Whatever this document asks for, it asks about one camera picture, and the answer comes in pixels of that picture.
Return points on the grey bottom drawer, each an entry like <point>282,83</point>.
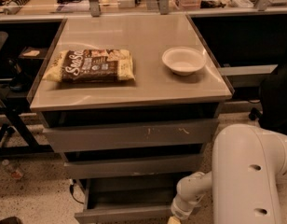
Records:
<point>125,198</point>

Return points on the grey drawer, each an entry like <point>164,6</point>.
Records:
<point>125,198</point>
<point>131,135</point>
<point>133,167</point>

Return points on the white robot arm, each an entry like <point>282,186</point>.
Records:
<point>247,164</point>

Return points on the grey middle drawer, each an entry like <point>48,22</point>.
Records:
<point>133,167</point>

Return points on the grey top drawer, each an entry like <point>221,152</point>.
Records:
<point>131,135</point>

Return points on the grey drawer cabinet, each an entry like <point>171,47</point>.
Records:
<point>156,94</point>

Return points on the white paper bowl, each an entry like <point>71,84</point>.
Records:
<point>183,61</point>

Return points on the plastic bottle on floor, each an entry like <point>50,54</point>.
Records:
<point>12,169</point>

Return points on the black office chair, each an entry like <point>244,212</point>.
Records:
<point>273,99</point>

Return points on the brown yellow snack bag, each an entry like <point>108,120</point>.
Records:
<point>91,65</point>

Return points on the long background workbench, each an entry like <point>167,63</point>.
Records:
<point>50,8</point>

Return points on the black desk frame left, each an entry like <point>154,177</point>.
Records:
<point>15,123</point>

